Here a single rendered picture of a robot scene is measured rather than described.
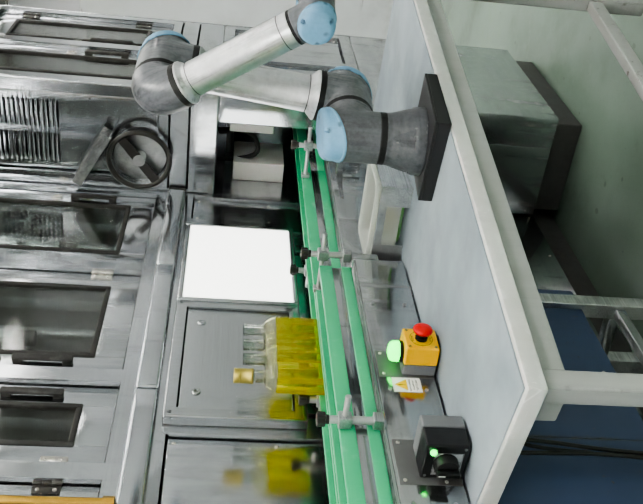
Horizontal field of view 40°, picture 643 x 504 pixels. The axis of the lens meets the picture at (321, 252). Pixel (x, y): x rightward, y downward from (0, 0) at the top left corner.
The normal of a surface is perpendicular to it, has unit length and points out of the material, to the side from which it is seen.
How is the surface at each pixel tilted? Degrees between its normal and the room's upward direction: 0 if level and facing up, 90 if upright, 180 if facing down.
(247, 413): 90
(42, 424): 90
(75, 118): 90
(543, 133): 90
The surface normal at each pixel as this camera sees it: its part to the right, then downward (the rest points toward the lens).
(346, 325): 0.11, -0.85
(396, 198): 0.07, 0.53
